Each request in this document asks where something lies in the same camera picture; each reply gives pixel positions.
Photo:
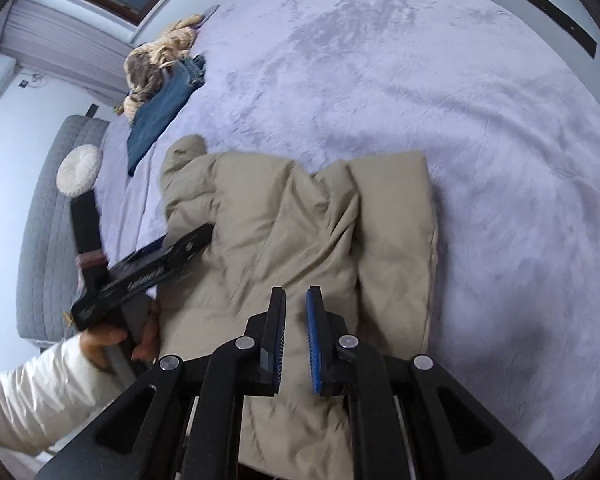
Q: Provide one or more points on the blue jeans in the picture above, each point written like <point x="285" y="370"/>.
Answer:
<point x="160" y="110"/>

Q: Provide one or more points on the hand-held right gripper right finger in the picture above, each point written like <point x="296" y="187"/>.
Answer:
<point x="314" y="345"/>

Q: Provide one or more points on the tan striped cloth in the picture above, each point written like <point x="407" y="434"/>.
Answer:
<point x="177" y="35"/>

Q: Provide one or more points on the beige puffer jacket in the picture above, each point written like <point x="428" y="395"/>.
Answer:
<point x="280" y="240"/>

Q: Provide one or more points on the white curtain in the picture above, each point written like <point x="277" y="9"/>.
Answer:
<point x="60" y="45"/>

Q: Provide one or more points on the black wall strip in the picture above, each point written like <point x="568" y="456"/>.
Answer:
<point x="562" y="20"/>

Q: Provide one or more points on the person's left forearm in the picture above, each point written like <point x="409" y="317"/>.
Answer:
<point x="35" y="395"/>

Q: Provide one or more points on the flat grey cloth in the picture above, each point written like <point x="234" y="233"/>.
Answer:
<point x="210" y="12"/>

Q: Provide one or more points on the person's left hand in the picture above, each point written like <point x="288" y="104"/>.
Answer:
<point x="100" y="350"/>

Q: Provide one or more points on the lavender bed blanket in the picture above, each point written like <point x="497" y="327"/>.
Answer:
<point x="405" y="135"/>

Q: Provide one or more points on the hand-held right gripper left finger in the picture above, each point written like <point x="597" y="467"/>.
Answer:
<point x="278" y="345"/>

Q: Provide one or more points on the brown plush toy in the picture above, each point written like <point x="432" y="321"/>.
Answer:
<point x="145" y="67"/>

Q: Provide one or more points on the grey quilted headboard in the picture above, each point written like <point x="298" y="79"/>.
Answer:
<point x="45" y="240"/>

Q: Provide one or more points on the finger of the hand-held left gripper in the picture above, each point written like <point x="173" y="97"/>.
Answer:
<point x="180" y="250"/>

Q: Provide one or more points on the white round cushion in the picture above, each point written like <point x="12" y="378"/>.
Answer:
<point x="79" y="170"/>

